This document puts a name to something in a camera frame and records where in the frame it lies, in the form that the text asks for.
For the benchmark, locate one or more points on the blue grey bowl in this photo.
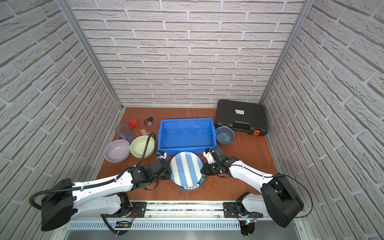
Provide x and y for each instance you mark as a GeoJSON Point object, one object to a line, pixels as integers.
{"type": "Point", "coordinates": [225, 135]}

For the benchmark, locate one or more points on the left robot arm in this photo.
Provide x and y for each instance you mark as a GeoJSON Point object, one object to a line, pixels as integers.
{"type": "Point", "coordinates": [104, 197]}

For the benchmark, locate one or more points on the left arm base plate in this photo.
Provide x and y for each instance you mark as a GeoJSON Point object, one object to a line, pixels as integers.
{"type": "Point", "coordinates": [128, 211]}

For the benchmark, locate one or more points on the lilac bowl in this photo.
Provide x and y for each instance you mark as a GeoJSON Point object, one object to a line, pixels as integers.
{"type": "Point", "coordinates": [117, 151]}

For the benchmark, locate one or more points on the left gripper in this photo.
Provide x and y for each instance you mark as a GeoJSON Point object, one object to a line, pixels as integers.
{"type": "Point", "coordinates": [170, 175]}

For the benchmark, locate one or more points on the aluminium front rail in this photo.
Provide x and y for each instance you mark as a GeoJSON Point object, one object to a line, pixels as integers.
{"type": "Point", "coordinates": [173, 216]}

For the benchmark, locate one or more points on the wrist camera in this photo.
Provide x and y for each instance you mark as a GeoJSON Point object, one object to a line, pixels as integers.
{"type": "Point", "coordinates": [161, 155]}
{"type": "Point", "coordinates": [208, 155]}

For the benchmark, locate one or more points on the grey translucent cup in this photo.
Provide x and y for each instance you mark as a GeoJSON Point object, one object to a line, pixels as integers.
{"type": "Point", "coordinates": [125, 132]}

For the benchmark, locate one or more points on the green rim lettered plate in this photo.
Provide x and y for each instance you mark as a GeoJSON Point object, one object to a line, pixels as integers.
{"type": "Point", "coordinates": [194, 187]}

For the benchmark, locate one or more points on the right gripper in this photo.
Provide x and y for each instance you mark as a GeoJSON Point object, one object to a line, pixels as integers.
{"type": "Point", "coordinates": [206, 170]}

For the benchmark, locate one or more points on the blue striped plate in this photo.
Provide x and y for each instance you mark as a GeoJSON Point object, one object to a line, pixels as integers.
{"type": "Point", "coordinates": [186, 169]}

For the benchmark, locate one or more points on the green bowl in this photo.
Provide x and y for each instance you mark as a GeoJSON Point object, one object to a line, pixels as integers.
{"type": "Point", "coordinates": [138, 146]}

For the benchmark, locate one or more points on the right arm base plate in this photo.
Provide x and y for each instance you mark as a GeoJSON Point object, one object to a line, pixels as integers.
{"type": "Point", "coordinates": [236, 210]}

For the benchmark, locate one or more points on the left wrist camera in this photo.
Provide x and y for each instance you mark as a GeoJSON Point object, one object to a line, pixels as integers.
{"type": "Point", "coordinates": [161, 155]}

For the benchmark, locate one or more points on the red small object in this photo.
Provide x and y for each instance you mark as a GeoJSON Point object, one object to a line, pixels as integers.
{"type": "Point", "coordinates": [132, 123]}

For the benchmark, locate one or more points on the blue plastic bin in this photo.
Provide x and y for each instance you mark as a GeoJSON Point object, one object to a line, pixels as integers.
{"type": "Point", "coordinates": [186, 135]}

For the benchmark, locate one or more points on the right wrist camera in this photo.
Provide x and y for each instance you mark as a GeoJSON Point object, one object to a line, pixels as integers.
{"type": "Point", "coordinates": [208, 155]}

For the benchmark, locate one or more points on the black tool case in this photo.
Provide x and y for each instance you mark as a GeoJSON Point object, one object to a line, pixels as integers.
{"type": "Point", "coordinates": [244, 117]}

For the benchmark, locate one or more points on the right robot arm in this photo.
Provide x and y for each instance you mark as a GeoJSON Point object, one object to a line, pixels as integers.
{"type": "Point", "coordinates": [278, 199]}

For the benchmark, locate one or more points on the clear glass with dark base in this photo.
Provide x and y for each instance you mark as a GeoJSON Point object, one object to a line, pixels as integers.
{"type": "Point", "coordinates": [148, 122]}

